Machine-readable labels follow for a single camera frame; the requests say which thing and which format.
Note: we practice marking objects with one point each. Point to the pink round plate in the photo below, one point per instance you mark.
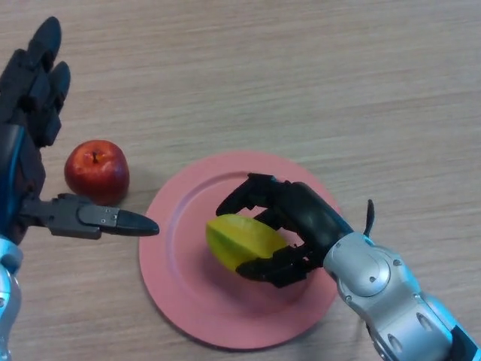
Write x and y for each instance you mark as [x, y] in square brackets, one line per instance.
[210, 301]

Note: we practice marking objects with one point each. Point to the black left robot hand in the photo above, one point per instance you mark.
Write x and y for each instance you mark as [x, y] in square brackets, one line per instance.
[22, 124]

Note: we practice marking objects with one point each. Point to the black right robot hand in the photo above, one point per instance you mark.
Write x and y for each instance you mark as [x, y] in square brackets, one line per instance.
[312, 222]

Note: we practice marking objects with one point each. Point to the red apple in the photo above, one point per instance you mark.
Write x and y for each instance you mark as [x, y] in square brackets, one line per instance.
[97, 173]

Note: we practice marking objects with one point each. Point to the yellow starfruit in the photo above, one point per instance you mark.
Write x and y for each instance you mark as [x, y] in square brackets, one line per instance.
[240, 240]

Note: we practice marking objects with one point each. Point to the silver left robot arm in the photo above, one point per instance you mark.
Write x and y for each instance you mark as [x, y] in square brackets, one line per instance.
[6, 297]

